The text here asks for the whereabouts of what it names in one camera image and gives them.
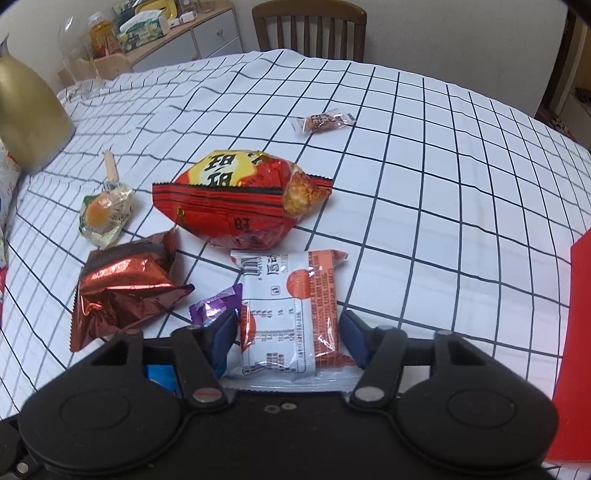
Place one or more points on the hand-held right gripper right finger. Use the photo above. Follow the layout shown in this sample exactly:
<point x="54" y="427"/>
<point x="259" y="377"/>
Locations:
<point x="353" y="337"/>

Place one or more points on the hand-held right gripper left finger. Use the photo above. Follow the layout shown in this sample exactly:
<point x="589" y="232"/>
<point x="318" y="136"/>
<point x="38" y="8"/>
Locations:
<point x="225" y="333"/>

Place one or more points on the white and orange snack packet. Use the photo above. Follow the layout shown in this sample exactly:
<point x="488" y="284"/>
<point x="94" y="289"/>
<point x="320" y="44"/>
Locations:
<point x="281" y="304"/>

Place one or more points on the blue snack packet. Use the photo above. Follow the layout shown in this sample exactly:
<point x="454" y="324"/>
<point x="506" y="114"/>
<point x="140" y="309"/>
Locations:
<point x="161" y="378"/>

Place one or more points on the brown foil snack packet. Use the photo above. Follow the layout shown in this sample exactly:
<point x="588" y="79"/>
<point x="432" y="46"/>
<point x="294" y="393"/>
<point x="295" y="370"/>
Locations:
<point x="124" y="286"/>

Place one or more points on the large red snack bag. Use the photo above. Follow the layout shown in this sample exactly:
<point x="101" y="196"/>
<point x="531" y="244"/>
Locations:
<point x="231" y="203"/>

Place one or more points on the clear pastry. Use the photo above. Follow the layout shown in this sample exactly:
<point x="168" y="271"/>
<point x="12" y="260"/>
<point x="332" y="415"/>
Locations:
<point x="104" y="212"/>

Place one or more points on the red and white cardboard box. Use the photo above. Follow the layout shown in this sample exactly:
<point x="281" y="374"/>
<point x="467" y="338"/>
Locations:
<point x="575" y="350"/>

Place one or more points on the purple snack packet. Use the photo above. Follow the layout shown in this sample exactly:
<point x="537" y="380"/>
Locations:
<point x="214" y="304"/>

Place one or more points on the white checked tablecloth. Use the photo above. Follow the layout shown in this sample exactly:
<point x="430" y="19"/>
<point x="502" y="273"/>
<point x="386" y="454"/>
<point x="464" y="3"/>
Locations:
<point x="415" y="184"/>

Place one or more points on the small brown candy packet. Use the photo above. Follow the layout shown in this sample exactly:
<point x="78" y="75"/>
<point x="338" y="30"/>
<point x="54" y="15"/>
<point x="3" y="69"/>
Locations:
<point x="323" y="122"/>

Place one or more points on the small wooden box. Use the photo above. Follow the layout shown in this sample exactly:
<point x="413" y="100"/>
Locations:
<point x="113" y="65"/>

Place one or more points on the wooden sideboard with grey doors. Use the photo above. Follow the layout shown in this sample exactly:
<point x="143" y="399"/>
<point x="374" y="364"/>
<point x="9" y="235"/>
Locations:
<point x="207" y="41"/>

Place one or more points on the gold thermos jug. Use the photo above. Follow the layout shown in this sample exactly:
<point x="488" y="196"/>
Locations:
<point x="27" y="115"/>

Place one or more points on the wooden chair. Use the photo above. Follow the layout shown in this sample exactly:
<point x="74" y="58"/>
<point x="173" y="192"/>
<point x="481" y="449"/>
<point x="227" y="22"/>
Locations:
<point x="309" y="27"/>

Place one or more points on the green tissue box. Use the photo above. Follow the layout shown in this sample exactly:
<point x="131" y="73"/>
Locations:
<point x="143" y="30"/>

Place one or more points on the jar with yellow contents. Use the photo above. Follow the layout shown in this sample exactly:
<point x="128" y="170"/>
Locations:
<point x="102" y="37"/>

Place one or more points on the clear glass jar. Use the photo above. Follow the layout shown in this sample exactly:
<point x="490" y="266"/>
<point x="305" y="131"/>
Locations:
<point x="74" y="46"/>

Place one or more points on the yellow container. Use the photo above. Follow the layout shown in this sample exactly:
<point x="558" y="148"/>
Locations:
<point x="159" y="7"/>

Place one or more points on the dark wooden door frame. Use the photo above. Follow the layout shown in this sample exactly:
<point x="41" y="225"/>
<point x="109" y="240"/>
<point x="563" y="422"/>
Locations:
<point x="561" y="69"/>

